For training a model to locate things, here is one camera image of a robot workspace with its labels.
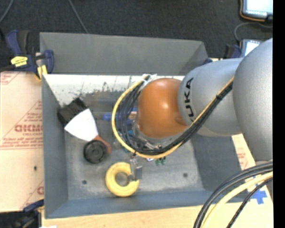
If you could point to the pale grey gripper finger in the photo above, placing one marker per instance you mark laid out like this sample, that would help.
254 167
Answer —
131 176
138 173

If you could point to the black round disc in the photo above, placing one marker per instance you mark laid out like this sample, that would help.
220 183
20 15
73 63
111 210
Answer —
94 152

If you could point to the grey metal bin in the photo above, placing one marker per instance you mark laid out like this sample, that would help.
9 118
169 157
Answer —
123 56

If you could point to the brown cardboard board, red print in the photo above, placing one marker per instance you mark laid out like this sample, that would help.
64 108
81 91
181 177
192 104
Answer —
19 151

